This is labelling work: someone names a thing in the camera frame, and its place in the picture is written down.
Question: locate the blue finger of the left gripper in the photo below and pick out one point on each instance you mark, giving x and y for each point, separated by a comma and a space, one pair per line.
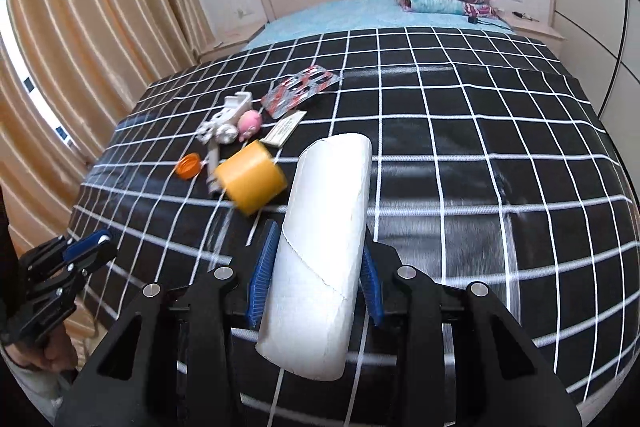
76, 249

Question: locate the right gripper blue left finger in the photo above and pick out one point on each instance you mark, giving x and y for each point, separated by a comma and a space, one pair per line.
258, 285

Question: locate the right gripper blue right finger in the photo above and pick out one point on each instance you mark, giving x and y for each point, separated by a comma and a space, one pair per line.
371, 287

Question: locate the white paper roll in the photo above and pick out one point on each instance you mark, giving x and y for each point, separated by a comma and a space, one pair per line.
310, 306

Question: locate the white plastic packaging tray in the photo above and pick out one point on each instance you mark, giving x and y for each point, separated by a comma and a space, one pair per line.
222, 129

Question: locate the pink round doll toy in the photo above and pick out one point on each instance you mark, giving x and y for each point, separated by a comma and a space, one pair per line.
248, 125

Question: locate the person left hand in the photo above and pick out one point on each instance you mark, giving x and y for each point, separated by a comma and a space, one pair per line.
58, 356

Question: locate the yellow tape roll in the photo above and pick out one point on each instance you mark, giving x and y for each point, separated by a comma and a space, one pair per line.
251, 178

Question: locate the orange bottle cap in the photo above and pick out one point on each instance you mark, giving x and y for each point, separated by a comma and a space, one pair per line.
189, 166

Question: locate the red patterned blister card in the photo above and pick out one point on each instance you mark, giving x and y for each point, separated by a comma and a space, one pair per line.
295, 89

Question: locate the black white grid cover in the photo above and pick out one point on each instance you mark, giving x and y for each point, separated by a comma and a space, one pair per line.
488, 163

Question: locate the left beige nightstand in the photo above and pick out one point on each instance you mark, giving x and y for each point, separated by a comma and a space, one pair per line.
231, 42

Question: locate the beige nightstand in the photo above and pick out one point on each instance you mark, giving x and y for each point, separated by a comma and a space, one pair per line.
231, 42
535, 30

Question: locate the beige striped curtain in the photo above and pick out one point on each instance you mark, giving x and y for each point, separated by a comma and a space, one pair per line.
91, 60

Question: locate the light blue bed sheet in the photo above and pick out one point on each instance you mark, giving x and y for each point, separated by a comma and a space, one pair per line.
344, 15

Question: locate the light blue folded quilt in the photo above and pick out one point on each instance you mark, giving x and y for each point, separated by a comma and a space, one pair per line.
456, 7

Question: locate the right beige nightstand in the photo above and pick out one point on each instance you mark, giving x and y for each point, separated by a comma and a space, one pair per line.
535, 30

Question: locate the black pen on nightstand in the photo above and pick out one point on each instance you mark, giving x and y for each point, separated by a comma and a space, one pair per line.
524, 16

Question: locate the beige grey wardrobe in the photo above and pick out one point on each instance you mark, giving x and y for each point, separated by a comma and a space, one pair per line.
602, 51

